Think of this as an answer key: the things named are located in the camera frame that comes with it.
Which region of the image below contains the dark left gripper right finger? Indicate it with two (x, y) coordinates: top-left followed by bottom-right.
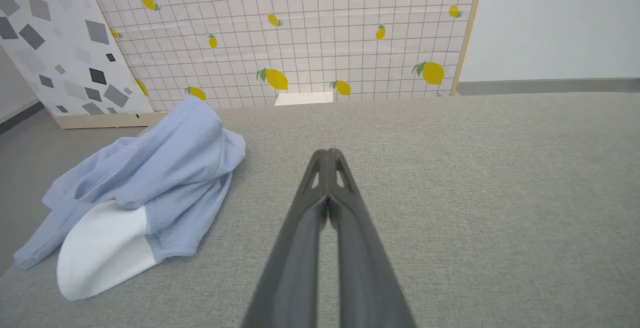
(327, 149), (417, 328)

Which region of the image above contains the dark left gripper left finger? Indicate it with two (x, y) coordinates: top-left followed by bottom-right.
(240, 149), (329, 328)

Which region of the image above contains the small white block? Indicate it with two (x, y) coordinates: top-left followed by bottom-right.
(274, 92), (334, 106)

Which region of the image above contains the lemon print grid panel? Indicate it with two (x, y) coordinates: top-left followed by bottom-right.
(82, 0), (481, 111)

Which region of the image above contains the light blue white-sleeved shirt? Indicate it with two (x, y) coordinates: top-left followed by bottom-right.
(14, 96), (247, 301)

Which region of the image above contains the grey terrazzo print panel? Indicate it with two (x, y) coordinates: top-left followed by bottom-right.
(0, 0), (153, 116)

